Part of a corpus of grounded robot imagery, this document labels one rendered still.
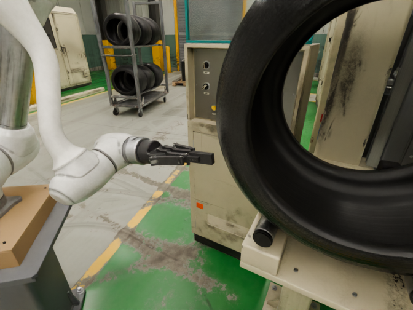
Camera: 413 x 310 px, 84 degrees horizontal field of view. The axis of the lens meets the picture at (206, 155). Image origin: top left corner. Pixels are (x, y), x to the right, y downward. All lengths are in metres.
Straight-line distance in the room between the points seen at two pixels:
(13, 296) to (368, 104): 1.38
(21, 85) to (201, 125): 0.74
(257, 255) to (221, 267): 1.04
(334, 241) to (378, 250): 0.07
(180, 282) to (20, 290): 0.78
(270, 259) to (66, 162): 0.57
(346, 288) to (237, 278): 1.00
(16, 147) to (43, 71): 0.44
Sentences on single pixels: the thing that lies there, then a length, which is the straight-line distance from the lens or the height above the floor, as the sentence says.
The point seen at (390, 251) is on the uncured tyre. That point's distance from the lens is 0.50.
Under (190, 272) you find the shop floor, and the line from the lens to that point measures 1.60.
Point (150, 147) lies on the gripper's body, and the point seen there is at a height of 1.00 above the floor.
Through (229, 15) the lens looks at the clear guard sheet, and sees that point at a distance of 1.11.
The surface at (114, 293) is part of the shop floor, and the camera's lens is 1.61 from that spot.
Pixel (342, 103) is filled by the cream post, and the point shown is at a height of 1.13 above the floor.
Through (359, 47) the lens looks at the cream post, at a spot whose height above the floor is 1.27.
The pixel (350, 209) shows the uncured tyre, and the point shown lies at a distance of 0.69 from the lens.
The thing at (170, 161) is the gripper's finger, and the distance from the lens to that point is 0.63.
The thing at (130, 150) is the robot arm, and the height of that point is 0.99.
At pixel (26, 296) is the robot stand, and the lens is 1.27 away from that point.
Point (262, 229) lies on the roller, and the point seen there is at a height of 0.92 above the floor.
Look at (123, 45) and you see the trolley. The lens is 4.23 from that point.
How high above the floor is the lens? 1.29
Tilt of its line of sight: 27 degrees down
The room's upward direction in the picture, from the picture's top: straight up
